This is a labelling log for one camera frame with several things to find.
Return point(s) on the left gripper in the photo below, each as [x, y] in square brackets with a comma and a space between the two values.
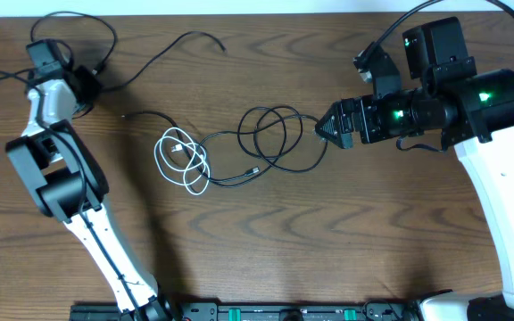
[84, 80]

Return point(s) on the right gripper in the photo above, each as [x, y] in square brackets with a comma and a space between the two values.
[344, 111]

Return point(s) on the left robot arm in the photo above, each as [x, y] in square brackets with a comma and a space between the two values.
[66, 183]

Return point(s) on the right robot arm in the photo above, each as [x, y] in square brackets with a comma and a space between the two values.
[474, 113]

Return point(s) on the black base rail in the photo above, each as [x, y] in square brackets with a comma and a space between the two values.
[372, 310]

